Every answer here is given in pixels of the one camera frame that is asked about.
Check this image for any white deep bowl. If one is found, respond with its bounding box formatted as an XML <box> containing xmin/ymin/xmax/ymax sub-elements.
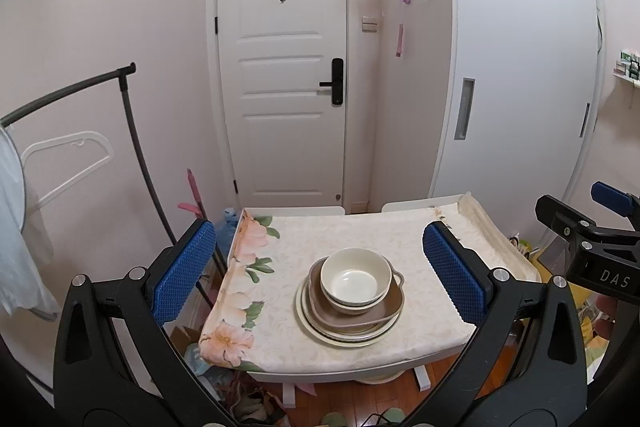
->
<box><xmin>326</xmin><ymin>297</ymin><xmax>386</xmax><ymax>315</ymax></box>

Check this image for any brown square basin bowl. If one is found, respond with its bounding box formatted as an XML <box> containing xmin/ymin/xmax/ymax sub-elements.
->
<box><xmin>302</xmin><ymin>258</ymin><xmax>405</xmax><ymax>331</ymax></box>

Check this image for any person's right hand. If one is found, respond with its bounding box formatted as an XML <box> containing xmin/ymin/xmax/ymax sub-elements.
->
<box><xmin>593</xmin><ymin>295</ymin><xmax>618</xmax><ymax>340</ymax></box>

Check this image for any white wardrobe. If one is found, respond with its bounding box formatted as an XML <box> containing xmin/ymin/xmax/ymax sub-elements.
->
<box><xmin>434</xmin><ymin>0</ymin><xmax>599</xmax><ymax>243</ymax></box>

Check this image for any hanging grey garment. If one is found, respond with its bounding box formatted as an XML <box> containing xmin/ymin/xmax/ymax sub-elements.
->
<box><xmin>1</xmin><ymin>128</ymin><xmax>61</xmax><ymax>322</ymax></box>

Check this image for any blue water bottle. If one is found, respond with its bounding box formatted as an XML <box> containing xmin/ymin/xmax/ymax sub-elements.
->
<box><xmin>216</xmin><ymin>207</ymin><xmax>240</xmax><ymax>259</ymax></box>

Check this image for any cream duck pattern plate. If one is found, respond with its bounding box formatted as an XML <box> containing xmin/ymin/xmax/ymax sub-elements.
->
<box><xmin>294</xmin><ymin>280</ymin><xmax>402</xmax><ymax>349</ymax></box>

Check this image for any cream duck pattern bowl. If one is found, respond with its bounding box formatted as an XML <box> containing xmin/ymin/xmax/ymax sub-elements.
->
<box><xmin>320</xmin><ymin>247</ymin><xmax>393</xmax><ymax>306</ymax></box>

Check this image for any floral cream tablecloth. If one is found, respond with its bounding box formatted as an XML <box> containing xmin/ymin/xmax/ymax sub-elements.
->
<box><xmin>198</xmin><ymin>194</ymin><xmax>539</xmax><ymax>376</ymax></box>

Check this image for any white clothes hanger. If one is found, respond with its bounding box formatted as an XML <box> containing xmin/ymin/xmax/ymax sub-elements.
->
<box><xmin>21</xmin><ymin>130</ymin><xmax>115</xmax><ymax>215</ymax></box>

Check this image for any black clothes rack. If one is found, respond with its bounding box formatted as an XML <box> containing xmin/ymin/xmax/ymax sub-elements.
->
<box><xmin>1</xmin><ymin>65</ymin><xmax>204</xmax><ymax>275</ymax></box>

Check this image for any white door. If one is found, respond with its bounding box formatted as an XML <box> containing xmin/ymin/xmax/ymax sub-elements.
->
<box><xmin>217</xmin><ymin>0</ymin><xmax>347</xmax><ymax>207</ymax></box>

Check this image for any pink broom handle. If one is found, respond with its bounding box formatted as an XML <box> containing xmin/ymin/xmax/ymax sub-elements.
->
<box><xmin>178</xmin><ymin>169</ymin><xmax>207</xmax><ymax>219</ymax></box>

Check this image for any black door lock handle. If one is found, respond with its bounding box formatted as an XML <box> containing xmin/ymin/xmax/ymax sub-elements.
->
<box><xmin>319</xmin><ymin>57</ymin><xmax>345</xmax><ymax>107</ymax></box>

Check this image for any beige light switch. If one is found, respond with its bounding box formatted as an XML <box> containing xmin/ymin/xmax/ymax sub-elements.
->
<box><xmin>361</xmin><ymin>16</ymin><xmax>378</xmax><ymax>32</ymax></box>

